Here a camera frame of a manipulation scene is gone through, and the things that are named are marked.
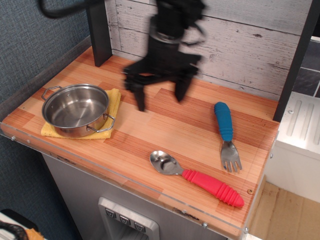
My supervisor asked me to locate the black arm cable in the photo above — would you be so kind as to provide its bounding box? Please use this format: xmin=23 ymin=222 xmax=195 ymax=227
xmin=37 ymin=0 xmax=101 ymax=19

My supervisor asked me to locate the orange and black object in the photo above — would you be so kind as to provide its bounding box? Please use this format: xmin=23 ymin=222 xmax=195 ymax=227
xmin=0 ymin=209 xmax=46 ymax=240

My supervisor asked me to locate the grey toy dispenser panel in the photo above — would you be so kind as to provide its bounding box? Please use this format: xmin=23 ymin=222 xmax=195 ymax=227
xmin=98 ymin=197 xmax=160 ymax=240

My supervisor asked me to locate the stainless steel pot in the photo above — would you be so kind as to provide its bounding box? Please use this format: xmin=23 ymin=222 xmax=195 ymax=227
xmin=41 ymin=83 xmax=116 ymax=138

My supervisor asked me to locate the yellow folded cloth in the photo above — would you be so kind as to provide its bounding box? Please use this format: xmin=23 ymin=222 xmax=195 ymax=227
xmin=40 ymin=88 xmax=121 ymax=140

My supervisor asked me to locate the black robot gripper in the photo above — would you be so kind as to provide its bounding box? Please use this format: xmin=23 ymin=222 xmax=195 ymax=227
xmin=124 ymin=38 xmax=201 ymax=112

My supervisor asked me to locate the dark left shelf post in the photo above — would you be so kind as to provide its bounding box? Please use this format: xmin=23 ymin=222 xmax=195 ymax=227
xmin=86 ymin=0 xmax=113 ymax=67

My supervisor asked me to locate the blue handled fork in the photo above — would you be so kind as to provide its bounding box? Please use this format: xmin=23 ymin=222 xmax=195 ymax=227
xmin=214 ymin=101 xmax=242 ymax=173

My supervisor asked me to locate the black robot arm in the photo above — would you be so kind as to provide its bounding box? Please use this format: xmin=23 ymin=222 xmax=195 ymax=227
xmin=124 ymin=0 xmax=205 ymax=112

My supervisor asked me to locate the red handled spoon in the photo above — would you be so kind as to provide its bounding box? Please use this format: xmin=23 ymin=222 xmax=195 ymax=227
xmin=149 ymin=150 xmax=245 ymax=208

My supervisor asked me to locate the dark shelf post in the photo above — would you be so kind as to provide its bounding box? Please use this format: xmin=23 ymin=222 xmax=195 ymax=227
xmin=86 ymin=0 xmax=113 ymax=67
xmin=272 ymin=0 xmax=320 ymax=123

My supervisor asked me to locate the white toy sink unit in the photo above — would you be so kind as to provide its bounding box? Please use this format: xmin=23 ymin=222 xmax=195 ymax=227
xmin=263 ymin=36 xmax=320 ymax=204

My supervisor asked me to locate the dark right shelf post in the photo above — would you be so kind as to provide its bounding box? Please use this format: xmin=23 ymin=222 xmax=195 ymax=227
xmin=272 ymin=0 xmax=320 ymax=123

